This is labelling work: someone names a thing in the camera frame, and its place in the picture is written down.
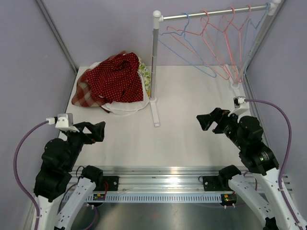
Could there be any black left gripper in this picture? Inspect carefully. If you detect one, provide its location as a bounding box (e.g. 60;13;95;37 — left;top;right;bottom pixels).
64;121;106;169

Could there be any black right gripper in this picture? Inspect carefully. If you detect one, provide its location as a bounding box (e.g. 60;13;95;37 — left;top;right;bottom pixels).
197;107;246;150

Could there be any beige red plaid skirt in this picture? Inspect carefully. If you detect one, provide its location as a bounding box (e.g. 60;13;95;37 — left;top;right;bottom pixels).
71;51;127;107

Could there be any white pleated skirt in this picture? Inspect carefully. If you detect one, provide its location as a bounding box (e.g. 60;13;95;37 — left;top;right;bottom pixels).
90;62;149;115

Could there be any blue wire hanger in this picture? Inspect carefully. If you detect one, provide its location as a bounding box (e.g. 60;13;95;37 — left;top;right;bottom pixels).
240;2;276;79

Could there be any red polka dot skirt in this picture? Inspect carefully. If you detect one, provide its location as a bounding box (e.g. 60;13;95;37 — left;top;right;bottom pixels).
86;52;143;104

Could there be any lemon print skirt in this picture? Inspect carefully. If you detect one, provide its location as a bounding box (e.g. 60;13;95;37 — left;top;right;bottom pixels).
138;57;151;96

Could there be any pink wire hanger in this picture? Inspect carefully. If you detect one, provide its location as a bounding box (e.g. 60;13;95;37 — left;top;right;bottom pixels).
222;5;251;84

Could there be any pink hanger with plaid skirt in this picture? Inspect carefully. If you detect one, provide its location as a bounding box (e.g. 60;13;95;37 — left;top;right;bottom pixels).
164;13;232;80

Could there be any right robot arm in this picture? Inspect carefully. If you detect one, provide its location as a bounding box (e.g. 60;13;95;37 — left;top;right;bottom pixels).
196;108;307;230

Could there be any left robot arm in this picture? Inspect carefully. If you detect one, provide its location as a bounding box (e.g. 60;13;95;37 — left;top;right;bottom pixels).
34;121;106;230

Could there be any white clothes rack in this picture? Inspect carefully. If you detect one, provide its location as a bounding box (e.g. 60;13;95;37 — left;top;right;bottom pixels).
149;0;282;127

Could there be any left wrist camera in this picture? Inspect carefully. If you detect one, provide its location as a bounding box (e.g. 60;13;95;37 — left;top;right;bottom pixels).
46;113;80;132

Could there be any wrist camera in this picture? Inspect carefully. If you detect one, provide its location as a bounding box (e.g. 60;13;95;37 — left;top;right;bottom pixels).
46;113;80;132
228;96;249;117

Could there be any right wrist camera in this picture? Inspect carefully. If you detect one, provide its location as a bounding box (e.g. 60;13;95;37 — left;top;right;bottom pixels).
228;96;249;117

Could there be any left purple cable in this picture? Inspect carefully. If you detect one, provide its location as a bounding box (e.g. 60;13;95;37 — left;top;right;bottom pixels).
13;119;50;230

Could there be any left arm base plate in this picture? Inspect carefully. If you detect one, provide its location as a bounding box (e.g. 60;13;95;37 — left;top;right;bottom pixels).
94;176;119;192

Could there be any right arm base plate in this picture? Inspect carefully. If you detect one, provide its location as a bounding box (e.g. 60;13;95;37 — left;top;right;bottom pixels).
202;176;232;192

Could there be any aluminium mounting rail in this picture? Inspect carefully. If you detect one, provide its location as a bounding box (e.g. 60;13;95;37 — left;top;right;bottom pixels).
64;165;295;195

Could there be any white slotted cable duct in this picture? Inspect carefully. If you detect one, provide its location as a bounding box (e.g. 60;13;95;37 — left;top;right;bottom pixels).
84;194;222;203

